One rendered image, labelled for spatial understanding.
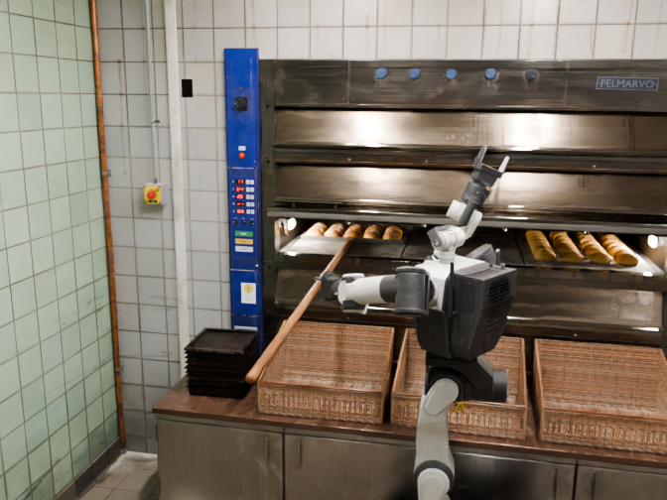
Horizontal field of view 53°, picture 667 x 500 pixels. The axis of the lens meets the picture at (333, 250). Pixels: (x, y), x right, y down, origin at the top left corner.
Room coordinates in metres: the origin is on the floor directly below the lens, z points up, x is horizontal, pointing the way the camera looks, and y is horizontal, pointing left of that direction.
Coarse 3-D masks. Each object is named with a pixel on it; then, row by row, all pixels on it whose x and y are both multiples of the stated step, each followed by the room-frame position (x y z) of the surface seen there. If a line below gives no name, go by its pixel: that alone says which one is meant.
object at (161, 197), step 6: (144, 186) 3.24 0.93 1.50; (150, 186) 3.23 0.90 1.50; (156, 186) 3.23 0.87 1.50; (162, 186) 3.23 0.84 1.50; (144, 192) 3.24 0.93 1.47; (156, 192) 3.23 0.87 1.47; (162, 192) 3.23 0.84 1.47; (144, 198) 3.24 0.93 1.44; (156, 198) 3.23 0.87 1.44; (162, 198) 3.23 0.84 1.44; (168, 198) 3.29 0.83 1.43; (162, 204) 3.23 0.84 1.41
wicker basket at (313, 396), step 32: (320, 352) 3.07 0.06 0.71; (352, 352) 3.05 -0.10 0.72; (384, 352) 3.02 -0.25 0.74; (288, 384) 2.66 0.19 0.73; (320, 384) 2.97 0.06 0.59; (352, 384) 2.97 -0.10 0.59; (384, 384) 2.64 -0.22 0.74; (320, 416) 2.63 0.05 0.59; (352, 416) 2.61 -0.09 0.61; (384, 416) 2.65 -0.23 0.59
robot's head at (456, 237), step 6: (456, 228) 2.22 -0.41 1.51; (450, 234) 2.17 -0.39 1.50; (456, 234) 2.18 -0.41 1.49; (462, 234) 2.20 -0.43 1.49; (450, 240) 2.16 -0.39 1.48; (456, 240) 2.18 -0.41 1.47; (462, 240) 2.20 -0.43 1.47; (450, 246) 2.17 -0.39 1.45; (456, 246) 2.19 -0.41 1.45; (444, 252) 2.17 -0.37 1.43; (450, 252) 2.17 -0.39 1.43
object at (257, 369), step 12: (348, 240) 3.37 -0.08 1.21; (336, 264) 2.96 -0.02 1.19; (312, 288) 2.52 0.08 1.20; (312, 300) 2.42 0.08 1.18; (300, 312) 2.23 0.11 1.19; (288, 324) 2.09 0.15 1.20; (276, 336) 1.98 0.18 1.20; (276, 348) 1.91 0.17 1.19; (264, 360) 1.80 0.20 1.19; (252, 372) 1.71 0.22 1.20
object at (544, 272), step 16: (288, 256) 3.18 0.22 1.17; (304, 256) 3.16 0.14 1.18; (320, 256) 3.15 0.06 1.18; (352, 256) 3.15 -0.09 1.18; (368, 256) 3.15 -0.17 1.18; (528, 272) 2.96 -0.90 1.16; (544, 272) 2.94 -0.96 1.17; (560, 272) 2.93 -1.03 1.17; (576, 272) 2.91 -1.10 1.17; (592, 272) 2.90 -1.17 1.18; (608, 272) 2.90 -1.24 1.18; (624, 272) 2.90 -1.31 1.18; (640, 272) 2.91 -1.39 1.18
